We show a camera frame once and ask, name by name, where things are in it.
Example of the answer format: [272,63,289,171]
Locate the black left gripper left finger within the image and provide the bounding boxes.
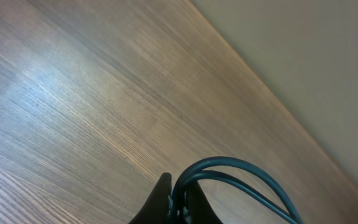
[129,172,172,224]

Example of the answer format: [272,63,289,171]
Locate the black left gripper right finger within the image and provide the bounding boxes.
[183,182,222,224]

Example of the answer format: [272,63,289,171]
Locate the black USB cable bundle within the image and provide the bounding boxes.
[170,156,305,224]

